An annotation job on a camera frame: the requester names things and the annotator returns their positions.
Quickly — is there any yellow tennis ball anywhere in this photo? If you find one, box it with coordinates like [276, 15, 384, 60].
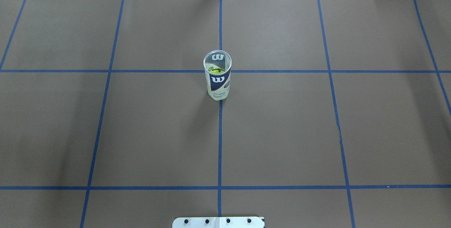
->
[208, 67, 225, 74]

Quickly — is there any clear tennis ball tube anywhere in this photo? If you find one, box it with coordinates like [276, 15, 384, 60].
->
[203, 50, 232, 101]

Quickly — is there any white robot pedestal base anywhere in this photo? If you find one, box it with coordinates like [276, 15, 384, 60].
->
[172, 216, 265, 228]

